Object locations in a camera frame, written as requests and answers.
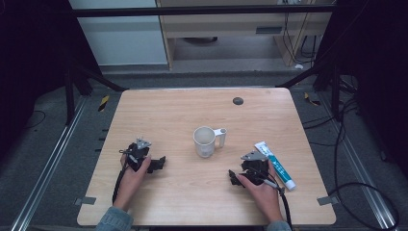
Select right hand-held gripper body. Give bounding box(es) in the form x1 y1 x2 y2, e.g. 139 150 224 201
240 150 271 187

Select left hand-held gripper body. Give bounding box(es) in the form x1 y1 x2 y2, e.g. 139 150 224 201
118 137 152 172

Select white and teal toothpaste tube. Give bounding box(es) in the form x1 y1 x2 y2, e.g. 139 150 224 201
254 141 297 192

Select clear plastic cup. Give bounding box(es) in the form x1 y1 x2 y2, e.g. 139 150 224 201
192 125 228 159

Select person's left hand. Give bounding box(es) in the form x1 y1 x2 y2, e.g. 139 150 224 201
113 153 152 213

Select person's right hand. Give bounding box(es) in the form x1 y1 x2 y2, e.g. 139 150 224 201
236 160 285 223

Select yellow and black tape strip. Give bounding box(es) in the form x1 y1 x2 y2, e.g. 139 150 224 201
97 94 111 113
303 91 322 107

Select black metal stand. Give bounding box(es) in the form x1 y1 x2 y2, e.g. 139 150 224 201
275 62 344 122
63 59 129 127

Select white cabinet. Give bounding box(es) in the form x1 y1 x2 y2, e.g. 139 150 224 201
68 0 169 67

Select black curtain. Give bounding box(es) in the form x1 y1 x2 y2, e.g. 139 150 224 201
312 0 408 181
0 0 103 163

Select light wooden desk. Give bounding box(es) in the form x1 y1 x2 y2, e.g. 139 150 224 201
156 0 336 71

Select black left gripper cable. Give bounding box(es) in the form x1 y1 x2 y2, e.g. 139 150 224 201
111 148 140 205

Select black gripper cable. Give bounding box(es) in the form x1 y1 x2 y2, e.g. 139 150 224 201
111 148 140 205
249 167 293 231

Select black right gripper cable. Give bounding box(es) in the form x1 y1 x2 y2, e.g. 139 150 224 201
249 167 293 231

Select grey metal table bracket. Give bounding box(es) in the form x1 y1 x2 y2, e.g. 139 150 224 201
74 196 97 207
317 194 341 207

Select aluminium floor rail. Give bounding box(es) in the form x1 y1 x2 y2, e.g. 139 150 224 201
317 91 399 231
9 95 89 231

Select thin black floor cable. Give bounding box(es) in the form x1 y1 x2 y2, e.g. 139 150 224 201
24 109 47 130

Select black hanging desk cables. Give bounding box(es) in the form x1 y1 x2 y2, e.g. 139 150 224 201
281 12 319 65

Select black looped floor cable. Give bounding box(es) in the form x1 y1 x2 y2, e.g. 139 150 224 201
326 182 400 231

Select black horizontal frame bar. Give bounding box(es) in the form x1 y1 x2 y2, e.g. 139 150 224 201
71 4 337 18

